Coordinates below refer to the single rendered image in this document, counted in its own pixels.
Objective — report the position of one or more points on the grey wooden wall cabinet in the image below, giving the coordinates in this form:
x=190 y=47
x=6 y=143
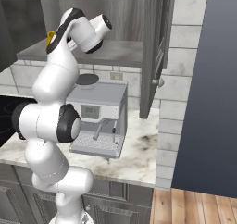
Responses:
x=123 y=53

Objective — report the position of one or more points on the grey cabinet door with knob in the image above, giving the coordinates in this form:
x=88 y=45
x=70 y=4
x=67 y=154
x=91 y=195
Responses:
x=152 y=48

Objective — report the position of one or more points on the silver espresso coffee machine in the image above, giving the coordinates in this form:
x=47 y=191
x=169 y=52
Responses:
x=103 y=110

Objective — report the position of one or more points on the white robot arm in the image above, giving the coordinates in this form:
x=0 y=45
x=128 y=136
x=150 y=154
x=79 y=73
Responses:
x=54 y=79

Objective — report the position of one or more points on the small round cupboard knob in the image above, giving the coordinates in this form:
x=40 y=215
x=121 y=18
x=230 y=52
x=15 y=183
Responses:
x=88 y=208

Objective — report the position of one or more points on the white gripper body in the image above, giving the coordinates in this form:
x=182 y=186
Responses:
x=71 y=44

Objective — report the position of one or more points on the dark blue-grey tall fridge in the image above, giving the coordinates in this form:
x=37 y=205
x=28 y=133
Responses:
x=206 y=89

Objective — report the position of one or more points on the black hob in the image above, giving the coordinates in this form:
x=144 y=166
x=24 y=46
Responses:
x=7 y=110

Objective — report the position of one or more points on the round silver door knob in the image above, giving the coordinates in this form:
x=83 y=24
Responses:
x=158 y=82

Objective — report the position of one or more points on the yellow mug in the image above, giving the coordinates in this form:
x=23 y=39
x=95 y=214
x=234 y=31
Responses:
x=50 y=38

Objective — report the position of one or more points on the dark grey cabinet door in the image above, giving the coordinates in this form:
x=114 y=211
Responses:
x=6 y=33

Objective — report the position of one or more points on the grey base cupboard door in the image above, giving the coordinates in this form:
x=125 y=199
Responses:
x=120 y=210
x=34 y=206

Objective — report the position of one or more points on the grey drawer front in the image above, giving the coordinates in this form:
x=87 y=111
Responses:
x=129 y=192

